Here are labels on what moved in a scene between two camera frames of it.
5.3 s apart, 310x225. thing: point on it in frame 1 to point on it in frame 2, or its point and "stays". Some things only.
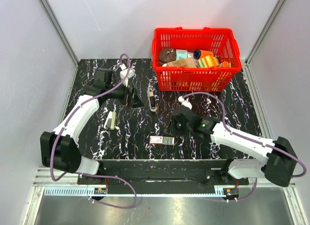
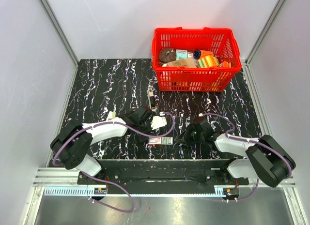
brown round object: x=167 y=55 stays
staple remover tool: x=151 y=99 stays
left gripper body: x=121 y=92 to x=146 y=127
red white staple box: x=161 y=140 stays
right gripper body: x=180 y=129 to x=191 y=136
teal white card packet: x=181 y=54 stays
